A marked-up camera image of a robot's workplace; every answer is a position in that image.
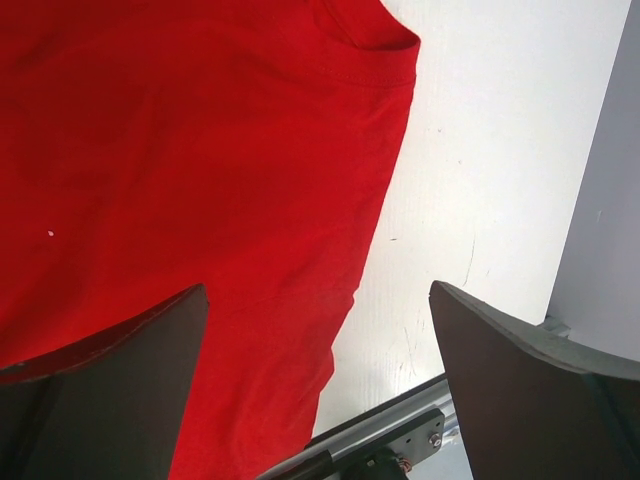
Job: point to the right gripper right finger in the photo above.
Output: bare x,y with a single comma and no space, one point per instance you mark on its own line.
531,404

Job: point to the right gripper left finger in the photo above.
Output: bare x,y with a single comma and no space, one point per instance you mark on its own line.
109,406

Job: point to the red t shirt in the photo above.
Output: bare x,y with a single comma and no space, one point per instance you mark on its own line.
246,146

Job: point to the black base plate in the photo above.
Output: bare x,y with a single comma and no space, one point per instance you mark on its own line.
407,429

